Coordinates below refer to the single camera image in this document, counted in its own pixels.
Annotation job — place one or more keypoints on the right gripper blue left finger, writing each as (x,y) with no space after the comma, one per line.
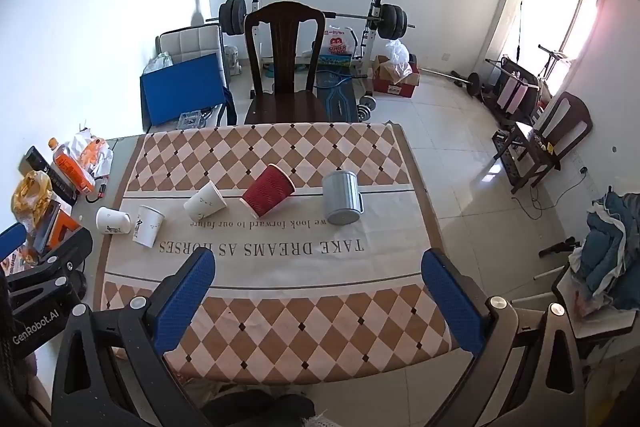
(88,388)

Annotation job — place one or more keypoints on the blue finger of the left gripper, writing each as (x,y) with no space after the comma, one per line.
(12,238)

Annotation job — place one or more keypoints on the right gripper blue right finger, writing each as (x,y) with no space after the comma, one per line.
(547,389)

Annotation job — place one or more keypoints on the white paper cup calligraphy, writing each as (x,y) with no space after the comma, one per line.
(205,203)

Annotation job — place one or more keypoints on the white paper cup lying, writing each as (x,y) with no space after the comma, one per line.
(113,222)

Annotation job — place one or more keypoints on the white paper cup tilted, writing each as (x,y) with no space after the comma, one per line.
(147,225)

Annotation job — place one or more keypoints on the red ribbed paper cup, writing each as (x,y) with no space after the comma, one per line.
(271,188)

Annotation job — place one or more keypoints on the orange box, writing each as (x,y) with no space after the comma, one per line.
(53,228)

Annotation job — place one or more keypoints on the yellow snack bag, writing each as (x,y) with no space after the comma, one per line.
(31,199)

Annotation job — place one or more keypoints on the black long box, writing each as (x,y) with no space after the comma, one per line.
(33,160)

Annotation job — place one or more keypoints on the orange drink bottle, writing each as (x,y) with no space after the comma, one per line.
(71,168)

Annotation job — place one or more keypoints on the white orange plastic bag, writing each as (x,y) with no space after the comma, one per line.
(92,153)

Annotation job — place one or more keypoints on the pile of clothes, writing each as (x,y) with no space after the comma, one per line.
(606,266)

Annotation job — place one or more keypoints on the dark side chair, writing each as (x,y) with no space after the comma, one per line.
(529,153)

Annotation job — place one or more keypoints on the blue folded mat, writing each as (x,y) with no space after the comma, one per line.
(181,88)

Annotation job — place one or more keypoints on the checkered beige tablecloth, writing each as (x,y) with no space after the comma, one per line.
(295,299)

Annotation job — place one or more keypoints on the grey metal mug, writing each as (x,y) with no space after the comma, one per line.
(342,200)

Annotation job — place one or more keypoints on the white leather chair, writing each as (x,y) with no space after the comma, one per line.
(189,43)

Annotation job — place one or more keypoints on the black clothes rack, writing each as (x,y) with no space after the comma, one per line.
(516,92)

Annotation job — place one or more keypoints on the dark wooden chair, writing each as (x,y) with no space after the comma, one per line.
(284,105)

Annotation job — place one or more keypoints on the red cardboard box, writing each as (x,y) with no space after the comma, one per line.
(387,82)

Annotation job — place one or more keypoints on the barbell with black plates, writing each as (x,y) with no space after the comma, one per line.
(391,22)

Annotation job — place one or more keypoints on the red white shopping bag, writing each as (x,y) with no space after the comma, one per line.
(337,41)

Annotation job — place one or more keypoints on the weight bench rack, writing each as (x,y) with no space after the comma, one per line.
(367,31)

